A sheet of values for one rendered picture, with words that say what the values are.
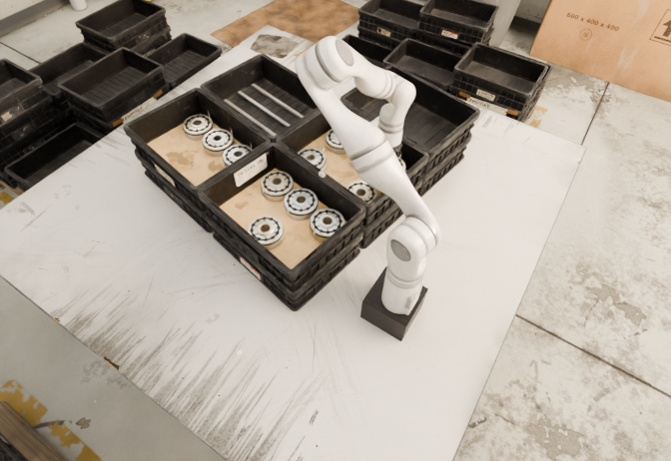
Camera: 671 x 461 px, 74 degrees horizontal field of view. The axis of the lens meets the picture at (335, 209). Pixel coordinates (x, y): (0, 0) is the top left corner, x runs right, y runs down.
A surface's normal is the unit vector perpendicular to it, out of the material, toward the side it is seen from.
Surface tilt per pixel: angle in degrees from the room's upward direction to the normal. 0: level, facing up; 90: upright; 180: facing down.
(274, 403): 0
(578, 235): 0
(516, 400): 0
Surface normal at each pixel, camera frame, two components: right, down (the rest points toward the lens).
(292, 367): 0.02, -0.62
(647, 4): -0.53, 0.51
